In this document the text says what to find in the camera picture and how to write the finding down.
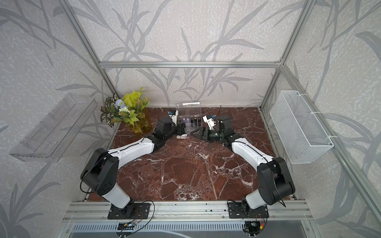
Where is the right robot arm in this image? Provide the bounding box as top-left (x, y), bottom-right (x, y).
top-left (190, 115), bottom-right (295, 211)

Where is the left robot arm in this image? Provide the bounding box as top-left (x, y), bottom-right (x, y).
top-left (80, 116), bottom-right (186, 210)

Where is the clear acrylic lipstick organizer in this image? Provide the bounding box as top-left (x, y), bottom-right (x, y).
top-left (176, 102), bottom-right (202, 134)

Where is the artificial plant in vase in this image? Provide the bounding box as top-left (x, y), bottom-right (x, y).
top-left (100, 88), bottom-right (152, 135)

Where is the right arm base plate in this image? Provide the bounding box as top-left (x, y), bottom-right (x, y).
top-left (227, 200), bottom-right (269, 219)

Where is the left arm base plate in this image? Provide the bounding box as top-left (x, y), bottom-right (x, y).
top-left (107, 201), bottom-right (151, 220)

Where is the white wire mesh basket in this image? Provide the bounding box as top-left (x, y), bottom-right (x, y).
top-left (270, 90), bottom-right (334, 164)

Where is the aluminium front rail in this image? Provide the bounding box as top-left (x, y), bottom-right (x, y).
top-left (63, 200), bottom-right (313, 223)

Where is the clear plastic wall shelf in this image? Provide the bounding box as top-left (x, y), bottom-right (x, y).
top-left (10, 93), bottom-right (97, 163)

